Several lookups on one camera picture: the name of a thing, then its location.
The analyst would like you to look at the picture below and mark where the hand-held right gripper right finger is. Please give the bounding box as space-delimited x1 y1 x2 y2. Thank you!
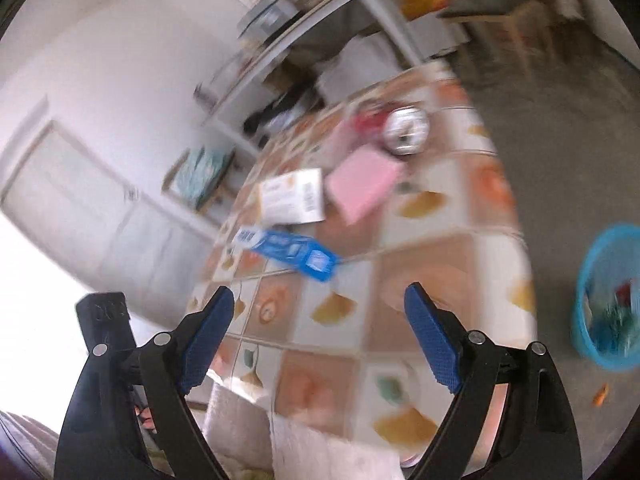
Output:
404 282 585 480

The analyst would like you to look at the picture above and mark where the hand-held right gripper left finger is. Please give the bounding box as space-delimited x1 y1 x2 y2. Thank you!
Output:
54 286 236 480

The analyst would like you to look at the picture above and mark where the blue and white carton box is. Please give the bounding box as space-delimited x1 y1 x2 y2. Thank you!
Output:
231 226 342 283

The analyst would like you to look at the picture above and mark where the blue plastic basket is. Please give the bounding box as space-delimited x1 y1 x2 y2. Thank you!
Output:
572 222 640 373

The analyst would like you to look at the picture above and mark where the red drink can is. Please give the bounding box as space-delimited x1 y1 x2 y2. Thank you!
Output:
352 105 432 156

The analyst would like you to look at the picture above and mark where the person's left hand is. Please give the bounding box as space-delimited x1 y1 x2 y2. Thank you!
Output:
135 405 158 433

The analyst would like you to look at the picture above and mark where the white panelled door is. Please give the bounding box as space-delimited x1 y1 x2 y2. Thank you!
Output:
0 120 216 301

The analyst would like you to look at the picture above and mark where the pink box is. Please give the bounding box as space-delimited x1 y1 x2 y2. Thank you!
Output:
325 150 403 226

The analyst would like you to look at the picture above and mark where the framed picture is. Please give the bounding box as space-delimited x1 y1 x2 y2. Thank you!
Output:
162 145 238 213

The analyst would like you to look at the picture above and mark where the dark cloth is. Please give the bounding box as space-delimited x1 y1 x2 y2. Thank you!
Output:
244 85 321 137

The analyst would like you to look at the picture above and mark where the white shelf unit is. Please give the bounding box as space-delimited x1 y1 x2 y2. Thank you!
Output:
195 0 426 151

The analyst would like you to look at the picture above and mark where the grey box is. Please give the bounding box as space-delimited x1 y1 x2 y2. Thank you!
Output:
235 0 301 36

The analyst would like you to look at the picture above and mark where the wooden stool with dark seat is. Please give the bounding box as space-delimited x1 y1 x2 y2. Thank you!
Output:
437 0 556 81

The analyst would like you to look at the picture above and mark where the orange yellow bag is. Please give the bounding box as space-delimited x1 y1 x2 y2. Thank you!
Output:
400 0 453 21

